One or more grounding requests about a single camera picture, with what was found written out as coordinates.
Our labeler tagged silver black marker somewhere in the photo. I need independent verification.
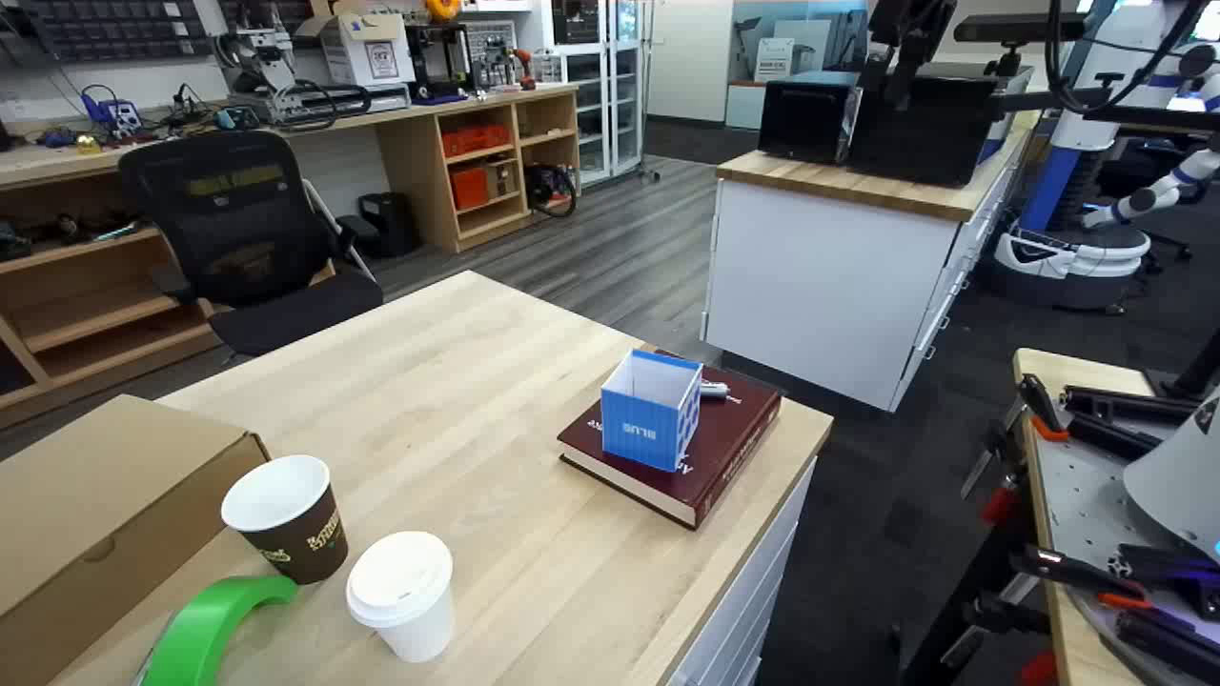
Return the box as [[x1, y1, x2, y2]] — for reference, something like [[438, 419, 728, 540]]
[[691, 375, 746, 410]]

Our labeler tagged blue white number box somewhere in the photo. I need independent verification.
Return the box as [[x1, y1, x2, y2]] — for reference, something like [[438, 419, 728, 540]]
[[593, 349, 710, 479]]

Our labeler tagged brown cardboard box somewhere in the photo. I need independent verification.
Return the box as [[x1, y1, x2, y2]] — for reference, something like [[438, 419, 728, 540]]
[[0, 392, 274, 686]]

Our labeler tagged dark red hardcover book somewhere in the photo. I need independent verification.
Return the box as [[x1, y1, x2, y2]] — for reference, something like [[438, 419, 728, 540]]
[[553, 365, 786, 534]]

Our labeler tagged orange storage bin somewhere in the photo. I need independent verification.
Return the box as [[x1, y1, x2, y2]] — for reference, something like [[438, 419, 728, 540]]
[[438, 120, 517, 161], [450, 161, 517, 214]]

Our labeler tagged white island cabinet wood top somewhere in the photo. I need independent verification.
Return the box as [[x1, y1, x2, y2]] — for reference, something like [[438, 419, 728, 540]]
[[701, 111, 1046, 415]]

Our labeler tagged wooden workbench with shelves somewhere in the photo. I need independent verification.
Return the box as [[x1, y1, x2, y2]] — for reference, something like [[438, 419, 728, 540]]
[[0, 82, 587, 431]]

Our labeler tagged black floor bag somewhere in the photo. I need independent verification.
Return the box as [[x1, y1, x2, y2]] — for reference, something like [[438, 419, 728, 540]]
[[354, 187, 422, 260]]

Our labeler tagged white glass door cabinet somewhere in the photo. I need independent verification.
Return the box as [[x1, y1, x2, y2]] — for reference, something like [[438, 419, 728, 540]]
[[549, 0, 652, 187]]

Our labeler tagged white table drawer cabinet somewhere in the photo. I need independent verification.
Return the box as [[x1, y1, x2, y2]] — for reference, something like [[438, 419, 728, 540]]
[[661, 453, 822, 686]]

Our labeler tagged small black crate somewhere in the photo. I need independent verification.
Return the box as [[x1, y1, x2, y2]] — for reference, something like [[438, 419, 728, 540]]
[[756, 78, 869, 168]]

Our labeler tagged white lidded paper cup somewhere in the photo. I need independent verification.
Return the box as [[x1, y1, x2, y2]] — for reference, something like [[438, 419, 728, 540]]
[[342, 527, 461, 669]]

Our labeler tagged black 3D printer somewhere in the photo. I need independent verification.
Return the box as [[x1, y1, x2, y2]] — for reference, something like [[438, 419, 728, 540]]
[[405, 17, 479, 109]]

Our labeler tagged brown paper cup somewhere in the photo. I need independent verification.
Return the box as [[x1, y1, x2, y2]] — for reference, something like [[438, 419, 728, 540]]
[[216, 449, 349, 589]]

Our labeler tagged large black crate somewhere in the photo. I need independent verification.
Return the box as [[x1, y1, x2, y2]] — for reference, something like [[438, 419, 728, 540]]
[[845, 62, 1008, 190]]

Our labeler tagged black office chair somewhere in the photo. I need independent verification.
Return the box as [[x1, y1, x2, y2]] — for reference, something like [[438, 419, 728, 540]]
[[114, 131, 390, 364]]

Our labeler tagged black orange bar clamp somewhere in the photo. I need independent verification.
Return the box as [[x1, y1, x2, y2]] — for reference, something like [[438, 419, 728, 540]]
[[1008, 547, 1220, 615], [1014, 369, 1197, 460]]

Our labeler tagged blue white mobile robot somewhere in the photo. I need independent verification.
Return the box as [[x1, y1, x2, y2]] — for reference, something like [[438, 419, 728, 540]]
[[990, 0, 1220, 316]]

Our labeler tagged side workbench with metal top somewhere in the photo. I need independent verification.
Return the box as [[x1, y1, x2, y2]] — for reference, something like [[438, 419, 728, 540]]
[[1010, 344, 1220, 686]]

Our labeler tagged green tape roll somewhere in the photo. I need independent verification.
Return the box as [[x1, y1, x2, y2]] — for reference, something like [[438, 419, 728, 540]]
[[133, 572, 302, 686]]

